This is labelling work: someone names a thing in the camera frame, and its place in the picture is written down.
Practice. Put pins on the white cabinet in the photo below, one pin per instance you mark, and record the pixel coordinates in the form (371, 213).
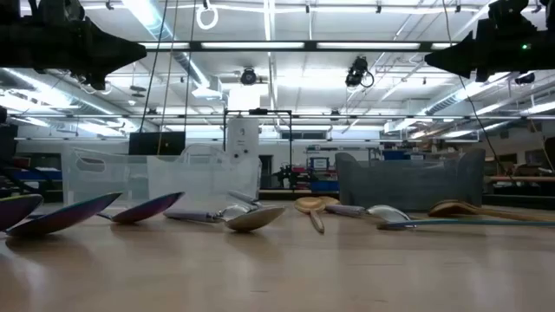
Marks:
(243, 134)

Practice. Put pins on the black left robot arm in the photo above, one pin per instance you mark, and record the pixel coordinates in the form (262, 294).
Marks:
(8, 143)

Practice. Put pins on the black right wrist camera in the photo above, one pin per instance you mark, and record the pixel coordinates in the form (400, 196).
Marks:
(511, 13)

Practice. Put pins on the black metal stand frame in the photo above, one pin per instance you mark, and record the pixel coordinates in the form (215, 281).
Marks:
(258, 111)

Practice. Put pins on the black monitor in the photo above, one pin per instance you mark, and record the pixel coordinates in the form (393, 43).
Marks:
(156, 143)

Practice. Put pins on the round black ceiling fixture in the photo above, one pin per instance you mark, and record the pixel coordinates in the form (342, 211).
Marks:
(248, 77)

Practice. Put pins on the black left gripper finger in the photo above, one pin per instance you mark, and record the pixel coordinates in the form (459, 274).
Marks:
(112, 54)

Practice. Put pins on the blue storage bin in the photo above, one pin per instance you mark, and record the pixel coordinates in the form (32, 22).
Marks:
(324, 186)

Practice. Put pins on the wooden workbench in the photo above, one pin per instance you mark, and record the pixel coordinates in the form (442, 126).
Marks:
(520, 178)

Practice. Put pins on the black overhead camera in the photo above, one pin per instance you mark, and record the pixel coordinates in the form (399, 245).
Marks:
(356, 71)

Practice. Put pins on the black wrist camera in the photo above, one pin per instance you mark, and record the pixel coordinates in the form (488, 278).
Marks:
(511, 13)
(56, 11)

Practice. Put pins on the clear plastic container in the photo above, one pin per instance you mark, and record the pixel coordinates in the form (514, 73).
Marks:
(243, 182)
(104, 182)

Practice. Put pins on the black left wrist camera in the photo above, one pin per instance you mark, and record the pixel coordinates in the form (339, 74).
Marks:
(56, 11)

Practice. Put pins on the small black ceiling device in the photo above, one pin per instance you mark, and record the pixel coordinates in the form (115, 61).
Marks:
(524, 79)

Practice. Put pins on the black aluminium table frame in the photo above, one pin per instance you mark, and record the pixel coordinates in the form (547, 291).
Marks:
(299, 195)

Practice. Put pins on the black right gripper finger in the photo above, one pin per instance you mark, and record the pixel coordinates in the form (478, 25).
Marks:
(457, 56)

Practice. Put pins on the blue framed sign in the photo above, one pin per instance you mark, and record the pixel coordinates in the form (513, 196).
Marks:
(319, 163)

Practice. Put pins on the small black background robot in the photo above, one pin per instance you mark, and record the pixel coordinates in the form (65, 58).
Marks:
(286, 175)

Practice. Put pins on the dark grey plastic container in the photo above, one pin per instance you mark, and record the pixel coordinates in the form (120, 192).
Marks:
(407, 182)

